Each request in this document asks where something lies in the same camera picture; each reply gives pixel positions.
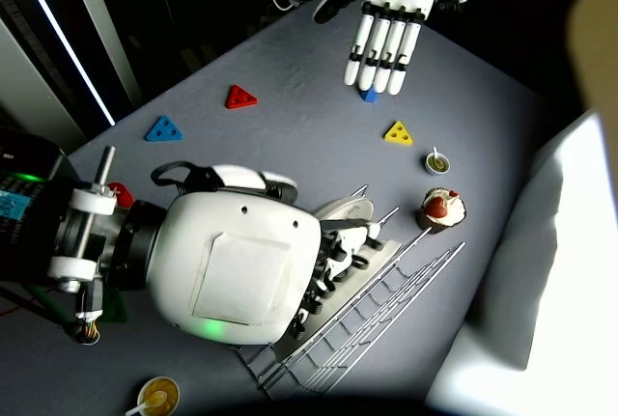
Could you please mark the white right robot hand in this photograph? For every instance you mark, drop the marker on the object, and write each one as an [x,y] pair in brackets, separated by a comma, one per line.
[241,266]

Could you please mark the white plate with ginkgo print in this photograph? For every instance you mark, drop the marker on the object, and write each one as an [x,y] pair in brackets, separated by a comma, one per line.
[347,208]
[347,290]

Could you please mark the blue hexagonal block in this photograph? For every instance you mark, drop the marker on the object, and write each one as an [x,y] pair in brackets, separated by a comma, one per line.
[369,96]

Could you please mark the green triangle block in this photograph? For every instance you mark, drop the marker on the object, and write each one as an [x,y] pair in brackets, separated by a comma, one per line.
[116,312]

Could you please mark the red cylinder with white cross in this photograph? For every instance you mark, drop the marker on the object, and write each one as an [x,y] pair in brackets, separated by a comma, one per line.
[123,194]

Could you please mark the yellow triangle block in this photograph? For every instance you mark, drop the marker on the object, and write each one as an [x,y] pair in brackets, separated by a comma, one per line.
[398,135]

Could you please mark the small bowl of yellow food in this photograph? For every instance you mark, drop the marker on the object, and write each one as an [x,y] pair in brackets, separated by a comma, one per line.
[161,394]

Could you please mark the blue triangle block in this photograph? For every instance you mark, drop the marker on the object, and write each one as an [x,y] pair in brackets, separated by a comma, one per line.
[164,131]

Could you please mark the red triangle block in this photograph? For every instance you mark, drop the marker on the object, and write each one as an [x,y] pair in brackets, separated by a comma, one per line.
[240,99]

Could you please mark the small white spoon in cup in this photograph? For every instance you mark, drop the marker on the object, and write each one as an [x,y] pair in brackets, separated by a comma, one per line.
[435,151]

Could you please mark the white spoon in yellow bowl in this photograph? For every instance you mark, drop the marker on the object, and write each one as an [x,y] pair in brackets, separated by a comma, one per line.
[145,406]

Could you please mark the small cup of green sauce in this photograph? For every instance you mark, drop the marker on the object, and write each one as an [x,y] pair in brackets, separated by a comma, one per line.
[437,167]

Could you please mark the beige blurred object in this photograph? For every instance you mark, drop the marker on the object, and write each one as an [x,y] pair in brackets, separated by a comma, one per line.
[596,39]

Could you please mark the cupcake with cream and strawberry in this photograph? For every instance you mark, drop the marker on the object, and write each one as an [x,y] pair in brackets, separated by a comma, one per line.
[441,213]

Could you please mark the grey panel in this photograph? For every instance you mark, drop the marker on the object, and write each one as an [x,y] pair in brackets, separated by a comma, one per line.
[34,88]

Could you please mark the white light strip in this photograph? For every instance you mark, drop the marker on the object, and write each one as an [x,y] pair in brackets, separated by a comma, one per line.
[63,44]

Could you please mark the white post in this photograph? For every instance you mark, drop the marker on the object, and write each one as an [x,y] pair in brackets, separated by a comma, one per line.
[101,25]

